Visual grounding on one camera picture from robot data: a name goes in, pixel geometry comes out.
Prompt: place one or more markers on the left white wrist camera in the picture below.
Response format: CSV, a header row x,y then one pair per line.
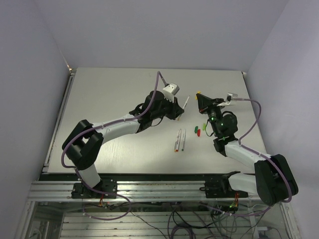
x,y
169,91

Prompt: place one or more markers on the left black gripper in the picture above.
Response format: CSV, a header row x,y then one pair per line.
x,y
176,110

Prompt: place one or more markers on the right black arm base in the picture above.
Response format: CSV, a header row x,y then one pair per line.
x,y
219,187

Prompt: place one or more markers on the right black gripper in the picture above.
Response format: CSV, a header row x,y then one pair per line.
x,y
206,104

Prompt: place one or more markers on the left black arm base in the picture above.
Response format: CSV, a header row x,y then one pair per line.
x,y
106,188

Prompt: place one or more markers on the green whiteboard marker pen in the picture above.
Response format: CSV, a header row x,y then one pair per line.
x,y
183,140

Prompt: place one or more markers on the aluminium frame rail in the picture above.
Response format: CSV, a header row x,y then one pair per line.
x,y
139,191

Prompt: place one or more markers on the red whiteboard marker pen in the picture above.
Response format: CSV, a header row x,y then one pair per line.
x,y
180,139

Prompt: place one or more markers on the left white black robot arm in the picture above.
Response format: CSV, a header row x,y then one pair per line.
x,y
82,146

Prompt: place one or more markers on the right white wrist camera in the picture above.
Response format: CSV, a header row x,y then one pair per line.
x,y
229,101

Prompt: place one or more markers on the yellow whiteboard marker pen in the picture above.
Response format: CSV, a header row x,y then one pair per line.
x,y
176,146

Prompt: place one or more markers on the orange whiteboard marker pen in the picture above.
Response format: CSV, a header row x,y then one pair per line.
x,y
184,106

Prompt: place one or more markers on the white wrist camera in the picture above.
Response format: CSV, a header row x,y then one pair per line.
x,y
169,91
229,101

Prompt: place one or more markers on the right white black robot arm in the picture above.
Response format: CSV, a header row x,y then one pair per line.
x,y
272,180

